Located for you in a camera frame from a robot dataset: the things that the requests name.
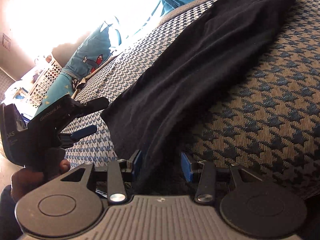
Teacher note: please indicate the black garment with white stripes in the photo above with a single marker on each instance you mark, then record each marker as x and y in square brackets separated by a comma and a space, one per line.
[204, 61]

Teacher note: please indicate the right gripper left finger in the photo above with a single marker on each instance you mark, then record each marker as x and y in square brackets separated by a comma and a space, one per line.
[69, 205]

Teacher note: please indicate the person's left hand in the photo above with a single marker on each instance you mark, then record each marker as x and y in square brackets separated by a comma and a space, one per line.
[24, 181]

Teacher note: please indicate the houndstooth blue beige mattress cover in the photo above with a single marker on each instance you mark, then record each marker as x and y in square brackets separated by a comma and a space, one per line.
[269, 123]

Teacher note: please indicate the white perforated laundry basket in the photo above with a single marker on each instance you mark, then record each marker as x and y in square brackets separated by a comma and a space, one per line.
[47, 69]

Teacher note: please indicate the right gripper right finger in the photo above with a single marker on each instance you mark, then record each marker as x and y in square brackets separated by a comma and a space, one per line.
[246, 202]

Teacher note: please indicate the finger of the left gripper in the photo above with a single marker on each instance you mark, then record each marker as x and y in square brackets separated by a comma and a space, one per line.
[93, 106]
[80, 133]

